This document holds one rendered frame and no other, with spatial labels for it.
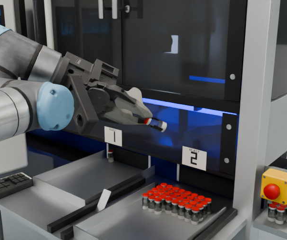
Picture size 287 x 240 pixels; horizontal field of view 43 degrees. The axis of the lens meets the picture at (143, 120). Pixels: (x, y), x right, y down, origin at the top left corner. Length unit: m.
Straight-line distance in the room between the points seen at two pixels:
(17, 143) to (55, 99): 1.07
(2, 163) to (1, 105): 1.10
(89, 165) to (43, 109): 0.90
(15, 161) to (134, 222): 0.75
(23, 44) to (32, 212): 0.59
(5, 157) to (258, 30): 1.12
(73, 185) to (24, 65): 0.66
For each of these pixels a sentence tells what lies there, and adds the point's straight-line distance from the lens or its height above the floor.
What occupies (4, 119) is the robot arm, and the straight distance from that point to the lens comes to 0.54.
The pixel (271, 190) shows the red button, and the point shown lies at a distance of 1.01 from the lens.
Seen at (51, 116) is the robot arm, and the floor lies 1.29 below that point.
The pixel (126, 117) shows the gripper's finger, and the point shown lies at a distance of 0.77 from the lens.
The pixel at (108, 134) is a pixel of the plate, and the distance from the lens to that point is 1.34.
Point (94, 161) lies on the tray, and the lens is 1.48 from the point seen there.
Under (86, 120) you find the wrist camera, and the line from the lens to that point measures 0.67.
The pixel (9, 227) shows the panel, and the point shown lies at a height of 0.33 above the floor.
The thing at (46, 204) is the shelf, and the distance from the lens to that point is 1.19.
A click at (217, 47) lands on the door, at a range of 1.04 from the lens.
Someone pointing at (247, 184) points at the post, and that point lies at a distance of 1.08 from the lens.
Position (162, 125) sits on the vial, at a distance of 0.78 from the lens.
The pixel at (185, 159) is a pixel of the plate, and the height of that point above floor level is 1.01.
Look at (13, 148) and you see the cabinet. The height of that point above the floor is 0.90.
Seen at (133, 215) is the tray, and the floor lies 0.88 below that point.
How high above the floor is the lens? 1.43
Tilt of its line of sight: 16 degrees down
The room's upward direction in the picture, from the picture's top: straight up
